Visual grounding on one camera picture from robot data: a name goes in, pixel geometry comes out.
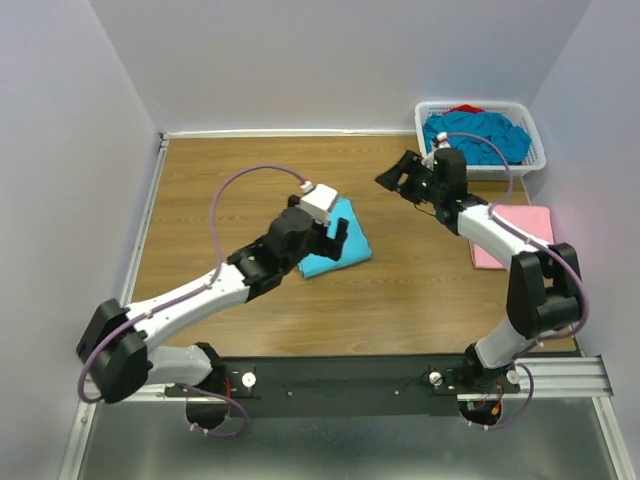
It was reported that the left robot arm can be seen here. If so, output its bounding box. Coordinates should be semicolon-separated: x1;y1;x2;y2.
76;184;349;404

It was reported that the folded pink t shirt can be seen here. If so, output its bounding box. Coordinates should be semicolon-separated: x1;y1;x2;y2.
469;205;555;270

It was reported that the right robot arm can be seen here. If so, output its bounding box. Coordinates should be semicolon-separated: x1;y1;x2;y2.
375;148;589;392

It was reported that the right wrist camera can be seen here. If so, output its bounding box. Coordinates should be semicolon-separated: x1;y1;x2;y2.
422;132;451;169

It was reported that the red t shirt in basket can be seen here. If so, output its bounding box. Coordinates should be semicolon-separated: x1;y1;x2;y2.
427;103;524;166

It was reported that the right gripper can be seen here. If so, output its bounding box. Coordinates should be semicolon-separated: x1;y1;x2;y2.
374;150;443;206

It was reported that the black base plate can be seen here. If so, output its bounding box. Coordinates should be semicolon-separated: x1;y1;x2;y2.
186;354;519;426

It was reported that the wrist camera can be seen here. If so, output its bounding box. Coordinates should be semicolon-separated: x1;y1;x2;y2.
298;181;339;227
422;132;451;169

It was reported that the dark blue t shirt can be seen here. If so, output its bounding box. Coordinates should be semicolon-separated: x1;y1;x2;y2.
422;110;532;167

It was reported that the white plastic laundry basket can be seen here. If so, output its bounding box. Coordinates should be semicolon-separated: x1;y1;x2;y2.
414;100;547;180

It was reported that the light blue t shirt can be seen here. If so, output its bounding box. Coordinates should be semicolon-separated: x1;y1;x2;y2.
298;197;372;279

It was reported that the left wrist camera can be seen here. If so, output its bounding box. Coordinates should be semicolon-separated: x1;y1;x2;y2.
298;181;339;227

